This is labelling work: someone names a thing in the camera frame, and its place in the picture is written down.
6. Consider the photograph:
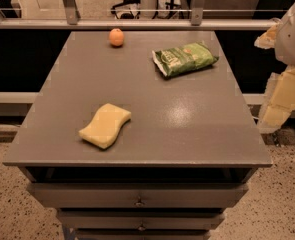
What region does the yellow sponge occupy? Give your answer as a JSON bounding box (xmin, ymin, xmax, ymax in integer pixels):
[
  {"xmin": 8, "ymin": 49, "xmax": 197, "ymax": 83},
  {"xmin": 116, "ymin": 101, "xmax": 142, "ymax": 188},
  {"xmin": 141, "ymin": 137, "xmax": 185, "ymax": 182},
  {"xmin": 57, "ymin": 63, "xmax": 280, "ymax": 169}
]
[{"xmin": 79, "ymin": 103, "xmax": 131, "ymax": 149}]

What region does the grey drawer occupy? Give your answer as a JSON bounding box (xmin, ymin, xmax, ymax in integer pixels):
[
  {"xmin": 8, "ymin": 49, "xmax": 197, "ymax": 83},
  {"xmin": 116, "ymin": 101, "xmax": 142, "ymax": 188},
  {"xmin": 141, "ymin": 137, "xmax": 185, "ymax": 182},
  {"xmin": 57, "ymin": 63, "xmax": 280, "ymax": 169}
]
[
  {"xmin": 27, "ymin": 183, "xmax": 248, "ymax": 208},
  {"xmin": 76, "ymin": 229, "xmax": 210, "ymax": 240},
  {"xmin": 58, "ymin": 210, "xmax": 225, "ymax": 230}
]

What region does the bottom grey drawer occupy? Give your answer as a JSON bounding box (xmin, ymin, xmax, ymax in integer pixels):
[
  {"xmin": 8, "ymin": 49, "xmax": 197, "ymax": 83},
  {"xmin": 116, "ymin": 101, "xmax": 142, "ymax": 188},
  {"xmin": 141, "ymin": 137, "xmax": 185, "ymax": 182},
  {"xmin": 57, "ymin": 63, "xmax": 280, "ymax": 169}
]
[{"xmin": 76, "ymin": 229, "xmax": 210, "ymax": 240}]

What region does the grey drawer cabinet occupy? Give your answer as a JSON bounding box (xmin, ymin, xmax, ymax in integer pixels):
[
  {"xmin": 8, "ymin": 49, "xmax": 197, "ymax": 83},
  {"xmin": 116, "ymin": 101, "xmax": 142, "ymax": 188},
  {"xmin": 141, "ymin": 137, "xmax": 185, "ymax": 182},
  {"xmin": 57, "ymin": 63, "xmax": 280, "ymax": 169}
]
[{"xmin": 2, "ymin": 30, "xmax": 273, "ymax": 240}]

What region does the middle grey drawer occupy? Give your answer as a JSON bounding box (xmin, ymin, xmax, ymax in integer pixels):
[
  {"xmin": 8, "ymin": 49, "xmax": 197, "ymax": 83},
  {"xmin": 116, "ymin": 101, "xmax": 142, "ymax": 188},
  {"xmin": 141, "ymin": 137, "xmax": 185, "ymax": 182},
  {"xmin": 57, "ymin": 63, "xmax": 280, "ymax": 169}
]
[{"xmin": 58, "ymin": 210, "xmax": 225, "ymax": 230}]

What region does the orange fruit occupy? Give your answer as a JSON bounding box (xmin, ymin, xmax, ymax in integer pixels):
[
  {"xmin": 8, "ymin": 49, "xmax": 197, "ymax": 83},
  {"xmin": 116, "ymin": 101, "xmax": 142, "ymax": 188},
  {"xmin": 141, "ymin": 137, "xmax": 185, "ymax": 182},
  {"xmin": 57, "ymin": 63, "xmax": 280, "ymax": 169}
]
[{"xmin": 109, "ymin": 28, "xmax": 124, "ymax": 47}]

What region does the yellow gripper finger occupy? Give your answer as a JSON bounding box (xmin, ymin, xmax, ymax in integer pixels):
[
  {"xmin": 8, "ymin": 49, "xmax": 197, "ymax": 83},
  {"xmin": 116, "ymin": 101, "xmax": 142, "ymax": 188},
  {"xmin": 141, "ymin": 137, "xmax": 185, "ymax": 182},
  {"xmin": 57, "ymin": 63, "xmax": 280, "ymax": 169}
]
[
  {"xmin": 258, "ymin": 66, "xmax": 295, "ymax": 128},
  {"xmin": 254, "ymin": 24, "xmax": 279, "ymax": 49}
]

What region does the top grey drawer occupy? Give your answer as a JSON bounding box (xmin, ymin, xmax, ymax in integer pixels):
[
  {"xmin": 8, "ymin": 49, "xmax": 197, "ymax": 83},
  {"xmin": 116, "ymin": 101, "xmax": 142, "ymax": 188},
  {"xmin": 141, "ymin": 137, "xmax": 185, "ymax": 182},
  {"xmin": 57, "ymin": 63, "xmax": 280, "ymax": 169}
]
[{"xmin": 27, "ymin": 183, "xmax": 248, "ymax": 208}]

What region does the green jalapeno chip bag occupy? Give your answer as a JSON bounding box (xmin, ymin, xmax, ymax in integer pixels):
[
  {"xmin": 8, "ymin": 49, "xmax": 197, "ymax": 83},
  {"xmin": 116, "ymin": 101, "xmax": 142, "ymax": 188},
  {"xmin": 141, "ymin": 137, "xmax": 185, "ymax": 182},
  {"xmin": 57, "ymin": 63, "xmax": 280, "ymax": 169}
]
[{"xmin": 152, "ymin": 42, "xmax": 219, "ymax": 77}]

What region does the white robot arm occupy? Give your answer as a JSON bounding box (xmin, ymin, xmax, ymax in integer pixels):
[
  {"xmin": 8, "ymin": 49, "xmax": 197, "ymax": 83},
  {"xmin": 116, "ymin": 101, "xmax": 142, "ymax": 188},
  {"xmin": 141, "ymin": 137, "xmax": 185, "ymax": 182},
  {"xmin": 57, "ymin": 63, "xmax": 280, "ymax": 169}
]
[{"xmin": 254, "ymin": 2, "xmax": 295, "ymax": 134}]

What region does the metal railing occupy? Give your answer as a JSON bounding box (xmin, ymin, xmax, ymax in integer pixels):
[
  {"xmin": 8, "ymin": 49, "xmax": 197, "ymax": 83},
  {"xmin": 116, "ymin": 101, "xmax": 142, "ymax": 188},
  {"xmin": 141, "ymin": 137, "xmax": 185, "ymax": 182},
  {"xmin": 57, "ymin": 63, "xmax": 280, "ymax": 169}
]
[{"xmin": 0, "ymin": 0, "xmax": 286, "ymax": 30}]

